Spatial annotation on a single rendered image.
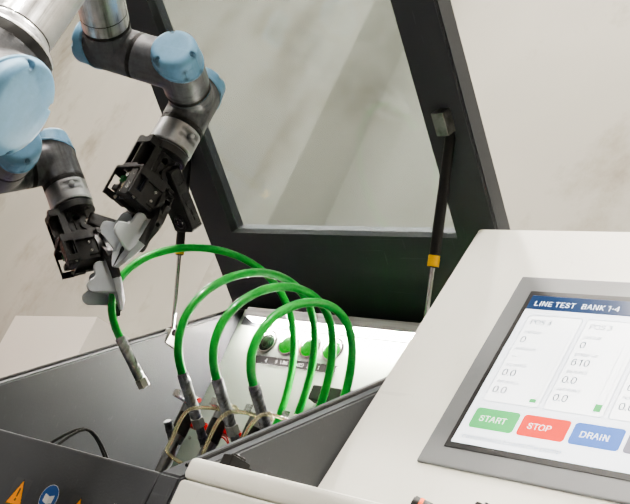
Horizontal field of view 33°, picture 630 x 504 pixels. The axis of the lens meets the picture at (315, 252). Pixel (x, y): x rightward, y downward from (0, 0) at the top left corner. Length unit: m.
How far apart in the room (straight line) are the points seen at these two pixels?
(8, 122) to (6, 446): 0.60
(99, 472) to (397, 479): 0.39
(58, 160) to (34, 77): 0.73
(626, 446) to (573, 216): 2.69
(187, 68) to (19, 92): 0.51
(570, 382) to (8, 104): 0.78
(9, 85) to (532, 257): 0.85
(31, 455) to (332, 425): 0.43
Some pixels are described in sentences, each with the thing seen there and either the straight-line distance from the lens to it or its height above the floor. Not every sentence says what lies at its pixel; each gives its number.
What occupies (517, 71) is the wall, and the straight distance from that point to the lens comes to 4.75.
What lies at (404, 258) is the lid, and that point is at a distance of 1.93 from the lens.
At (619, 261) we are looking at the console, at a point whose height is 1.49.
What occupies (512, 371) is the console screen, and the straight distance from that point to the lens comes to 1.50.
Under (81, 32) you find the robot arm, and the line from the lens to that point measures 1.76.
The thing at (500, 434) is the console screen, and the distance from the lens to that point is 1.43.
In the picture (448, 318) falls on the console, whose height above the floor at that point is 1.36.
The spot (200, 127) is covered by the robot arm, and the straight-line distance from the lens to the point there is 1.76.
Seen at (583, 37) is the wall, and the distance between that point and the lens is 4.65.
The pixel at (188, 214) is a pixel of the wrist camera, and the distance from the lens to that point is 1.75.
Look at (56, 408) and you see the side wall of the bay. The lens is 2.02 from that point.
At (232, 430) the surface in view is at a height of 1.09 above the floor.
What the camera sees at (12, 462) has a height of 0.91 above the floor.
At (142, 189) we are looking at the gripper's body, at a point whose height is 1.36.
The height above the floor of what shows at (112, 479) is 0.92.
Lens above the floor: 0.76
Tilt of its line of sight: 22 degrees up
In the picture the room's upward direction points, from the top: 24 degrees clockwise
